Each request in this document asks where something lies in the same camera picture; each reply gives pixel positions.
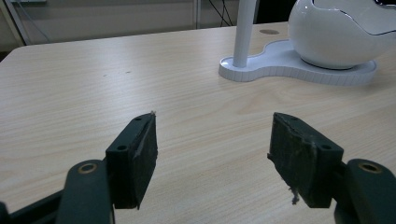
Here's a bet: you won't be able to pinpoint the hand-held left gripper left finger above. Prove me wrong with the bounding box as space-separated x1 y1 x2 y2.
105 111 159 210

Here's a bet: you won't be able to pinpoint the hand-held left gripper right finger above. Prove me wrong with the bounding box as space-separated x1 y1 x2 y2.
266 112 345 209

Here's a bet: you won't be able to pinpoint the black cables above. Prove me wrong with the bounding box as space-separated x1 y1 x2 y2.
207 0 234 28

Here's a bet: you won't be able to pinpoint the white desk lamp with egg-shaped body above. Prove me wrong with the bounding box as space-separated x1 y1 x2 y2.
218 0 396 88

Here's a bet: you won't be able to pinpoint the grey metal stand leg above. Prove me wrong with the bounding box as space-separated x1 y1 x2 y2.
0 0 32 47

